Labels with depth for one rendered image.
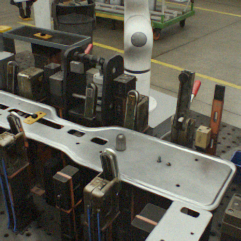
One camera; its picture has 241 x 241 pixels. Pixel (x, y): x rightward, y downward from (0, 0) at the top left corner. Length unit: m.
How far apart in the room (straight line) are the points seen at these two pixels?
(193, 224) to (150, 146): 0.33
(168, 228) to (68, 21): 3.51
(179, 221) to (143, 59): 0.90
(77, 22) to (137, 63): 2.60
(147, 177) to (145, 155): 0.10
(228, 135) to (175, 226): 0.98
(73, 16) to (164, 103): 2.52
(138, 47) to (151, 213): 0.81
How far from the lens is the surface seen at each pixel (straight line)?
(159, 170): 1.03
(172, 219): 0.89
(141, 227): 0.89
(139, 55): 1.60
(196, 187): 0.99
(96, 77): 1.31
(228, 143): 1.74
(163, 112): 1.73
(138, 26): 1.54
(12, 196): 1.22
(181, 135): 1.15
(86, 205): 0.93
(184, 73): 1.06
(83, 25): 4.23
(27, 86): 1.44
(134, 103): 1.20
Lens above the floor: 1.62
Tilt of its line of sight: 29 degrees down
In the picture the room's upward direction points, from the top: straight up
